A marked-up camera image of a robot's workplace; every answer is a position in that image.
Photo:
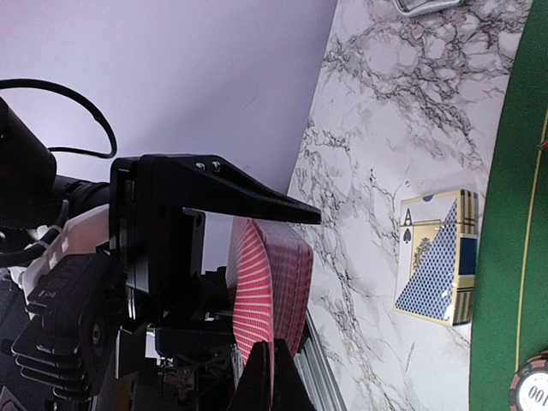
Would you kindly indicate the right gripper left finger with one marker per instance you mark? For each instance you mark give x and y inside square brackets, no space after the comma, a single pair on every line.
[253,393]

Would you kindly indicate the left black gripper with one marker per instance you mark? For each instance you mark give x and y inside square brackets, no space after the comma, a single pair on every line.
[157,229]

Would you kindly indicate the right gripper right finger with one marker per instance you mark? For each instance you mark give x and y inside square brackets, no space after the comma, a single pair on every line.
[289,391]

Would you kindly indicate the pink playing card deck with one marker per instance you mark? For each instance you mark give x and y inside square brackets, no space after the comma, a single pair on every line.
[268,277]

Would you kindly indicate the dark chip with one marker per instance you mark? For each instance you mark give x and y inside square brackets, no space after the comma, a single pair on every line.
[528,389]

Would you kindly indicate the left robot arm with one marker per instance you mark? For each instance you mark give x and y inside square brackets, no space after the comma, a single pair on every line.
[80,342]

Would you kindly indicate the blue gold card box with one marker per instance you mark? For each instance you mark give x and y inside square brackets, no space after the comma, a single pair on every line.
[438,245]

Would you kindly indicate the green round poker mat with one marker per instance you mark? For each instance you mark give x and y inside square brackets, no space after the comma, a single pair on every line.
[510,303]

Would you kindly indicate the aluminium poker chip case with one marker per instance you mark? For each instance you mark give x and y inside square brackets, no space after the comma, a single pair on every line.
[418,8]

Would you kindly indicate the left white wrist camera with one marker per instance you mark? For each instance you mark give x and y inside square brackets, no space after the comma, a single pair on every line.
[81,234]

